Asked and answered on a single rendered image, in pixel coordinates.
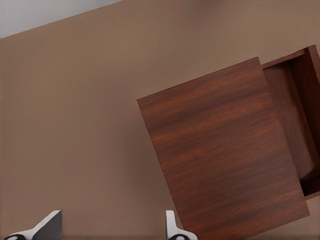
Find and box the dark wooden cabinet box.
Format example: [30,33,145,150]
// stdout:
[136,56,311,240]

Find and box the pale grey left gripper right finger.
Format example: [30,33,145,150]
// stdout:
[165,210,198,240]

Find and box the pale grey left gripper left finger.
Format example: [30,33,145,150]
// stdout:
[4,210,63,240]

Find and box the dark wooden drawer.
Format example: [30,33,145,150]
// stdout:
[260,44,320,201]

